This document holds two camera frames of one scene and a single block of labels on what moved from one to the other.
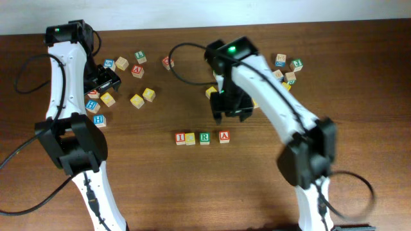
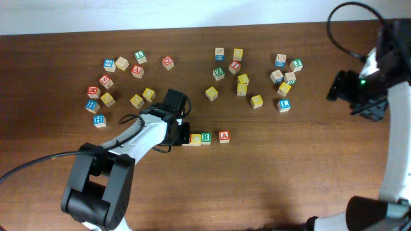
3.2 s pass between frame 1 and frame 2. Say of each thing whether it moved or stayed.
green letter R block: stayed
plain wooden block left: stayed
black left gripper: moved
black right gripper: moved
